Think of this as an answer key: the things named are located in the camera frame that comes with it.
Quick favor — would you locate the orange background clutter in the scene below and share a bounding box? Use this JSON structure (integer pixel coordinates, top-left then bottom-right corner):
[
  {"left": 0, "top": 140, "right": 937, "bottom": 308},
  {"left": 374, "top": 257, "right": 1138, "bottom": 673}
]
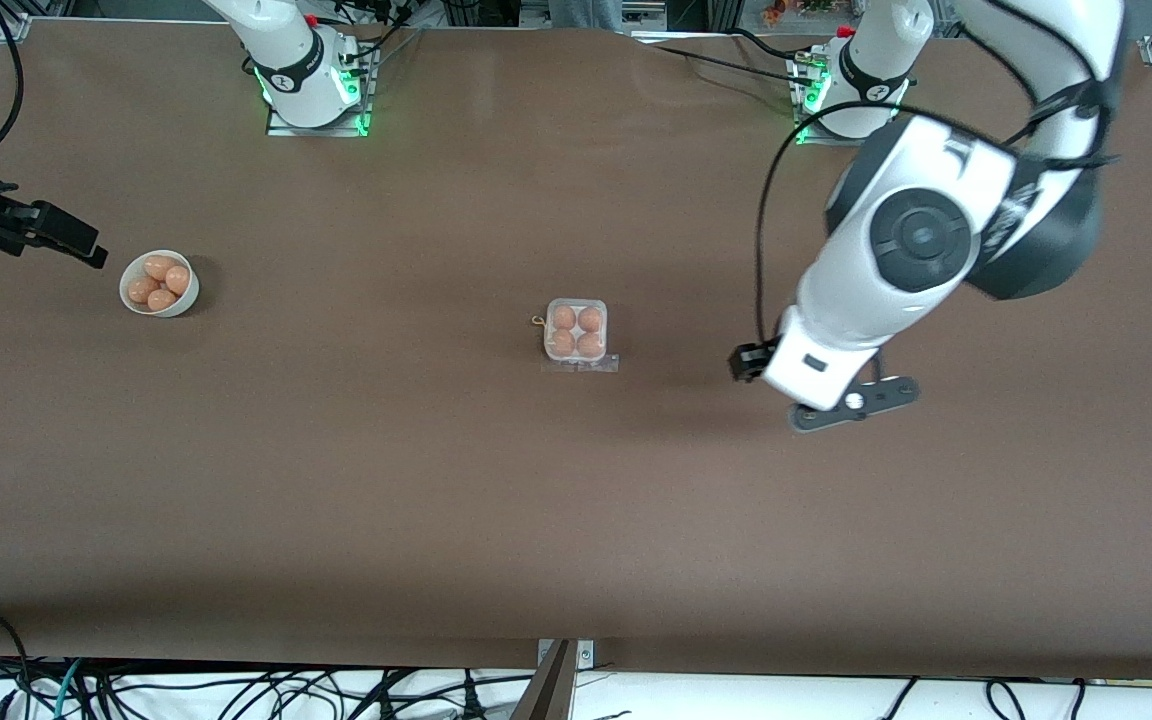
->
[{"left": 761, "top": 0, "right": 837, "bottom": 23}]

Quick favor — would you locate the small metal table bracket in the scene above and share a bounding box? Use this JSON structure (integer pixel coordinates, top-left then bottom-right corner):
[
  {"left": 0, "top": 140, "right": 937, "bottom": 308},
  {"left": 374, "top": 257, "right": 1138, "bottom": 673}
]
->
[{"left": 536, "top": 638, "right": 595, "bottom": 671}]

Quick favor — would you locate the white round bowl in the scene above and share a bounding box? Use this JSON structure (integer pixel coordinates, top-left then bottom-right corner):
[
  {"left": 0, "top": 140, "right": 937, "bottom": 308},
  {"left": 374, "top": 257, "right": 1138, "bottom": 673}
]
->
[{"left": 119, "top": 249, "right": 200, "bottom": 319}]

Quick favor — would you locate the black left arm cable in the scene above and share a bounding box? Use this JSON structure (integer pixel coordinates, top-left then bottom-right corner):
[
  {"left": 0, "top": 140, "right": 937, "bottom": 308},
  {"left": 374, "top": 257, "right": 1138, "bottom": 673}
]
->
[{"left": 754, "top": 0, "right": 1122, "bottom": 346}]

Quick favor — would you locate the teal cable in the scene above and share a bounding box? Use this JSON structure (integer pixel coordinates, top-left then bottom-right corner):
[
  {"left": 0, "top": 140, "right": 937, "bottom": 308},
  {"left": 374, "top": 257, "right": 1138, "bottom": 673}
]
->
[{"left": 54, "top": 658, "right": 87, "bottom": 720}]

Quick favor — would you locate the person in grey trousers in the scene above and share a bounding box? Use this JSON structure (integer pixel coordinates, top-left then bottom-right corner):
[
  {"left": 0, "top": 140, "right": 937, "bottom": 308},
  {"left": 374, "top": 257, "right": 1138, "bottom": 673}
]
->
[{"left": 548, "top": 0, "right": 625, "bottom": 31}]

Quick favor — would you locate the dark metal strut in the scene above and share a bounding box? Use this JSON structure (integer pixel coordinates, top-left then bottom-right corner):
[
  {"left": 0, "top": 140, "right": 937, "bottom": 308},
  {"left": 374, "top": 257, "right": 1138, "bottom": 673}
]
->
[{"left": 511, "top": 640, "right": 577, "bottom": 720}]

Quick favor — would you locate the clear plastic egg box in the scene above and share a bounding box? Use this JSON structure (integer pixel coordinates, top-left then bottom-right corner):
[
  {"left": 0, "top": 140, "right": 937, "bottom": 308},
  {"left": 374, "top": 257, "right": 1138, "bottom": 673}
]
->
[{"left": 541, "top": 297, "right": 621, "bottom": 374}]

